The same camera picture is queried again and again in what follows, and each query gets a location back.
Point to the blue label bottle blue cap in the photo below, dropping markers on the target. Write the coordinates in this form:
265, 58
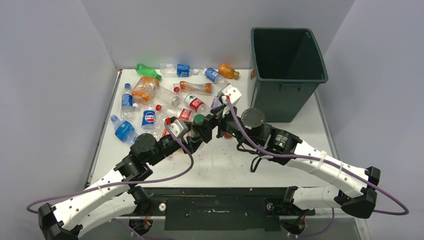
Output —
216, 77

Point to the Nongfu bottle red white label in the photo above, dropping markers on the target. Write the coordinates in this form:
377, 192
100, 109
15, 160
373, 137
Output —
192, 101

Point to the blue label bottle left edge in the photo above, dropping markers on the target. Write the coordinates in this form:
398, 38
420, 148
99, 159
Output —
124, 130

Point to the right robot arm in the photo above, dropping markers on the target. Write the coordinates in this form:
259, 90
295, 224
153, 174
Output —
351, 189

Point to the flattened orange label bottle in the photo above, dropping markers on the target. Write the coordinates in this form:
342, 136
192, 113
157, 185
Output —
189, 87

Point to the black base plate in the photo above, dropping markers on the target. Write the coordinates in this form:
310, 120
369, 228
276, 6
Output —
218, 209

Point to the Nongfu bottle red cap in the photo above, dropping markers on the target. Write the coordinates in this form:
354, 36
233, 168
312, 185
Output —
169, 111

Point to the slim blue label bottle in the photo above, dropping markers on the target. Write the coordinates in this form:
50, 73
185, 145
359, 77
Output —
127, 110

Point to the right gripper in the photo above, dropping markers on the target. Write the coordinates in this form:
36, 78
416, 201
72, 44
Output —
205, 129

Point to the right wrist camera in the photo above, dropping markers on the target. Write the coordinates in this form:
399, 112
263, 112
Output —
230, 94

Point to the large Pepsi bottle blue cap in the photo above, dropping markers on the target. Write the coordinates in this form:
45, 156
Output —
148, 121

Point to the large orange label bottle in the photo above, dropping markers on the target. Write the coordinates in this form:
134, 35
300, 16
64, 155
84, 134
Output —
145, 90

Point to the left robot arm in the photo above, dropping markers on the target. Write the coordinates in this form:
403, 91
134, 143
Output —
117, 193

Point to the small clear water bottle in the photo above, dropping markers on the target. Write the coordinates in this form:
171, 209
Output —
216, 103

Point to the clear bottle blue label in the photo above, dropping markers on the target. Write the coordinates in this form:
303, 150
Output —
177, 70

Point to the dark green plastic bin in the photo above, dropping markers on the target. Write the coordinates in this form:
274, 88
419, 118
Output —
287, 68

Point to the clear bottle red cap label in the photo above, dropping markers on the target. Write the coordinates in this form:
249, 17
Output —
227, 136

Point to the green plastic bottle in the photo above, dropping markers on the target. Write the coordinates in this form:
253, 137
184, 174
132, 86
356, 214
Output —
144, 70

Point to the Starbucks bottle green cap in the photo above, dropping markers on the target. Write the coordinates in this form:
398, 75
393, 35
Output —
197, 127

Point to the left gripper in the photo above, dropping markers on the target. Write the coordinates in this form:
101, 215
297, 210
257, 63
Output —
193, 142

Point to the orange juice bottle far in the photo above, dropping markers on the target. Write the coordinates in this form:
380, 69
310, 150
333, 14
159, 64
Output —
228, 72

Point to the clear bottle silver cap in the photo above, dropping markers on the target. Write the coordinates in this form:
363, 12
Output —
167, 97

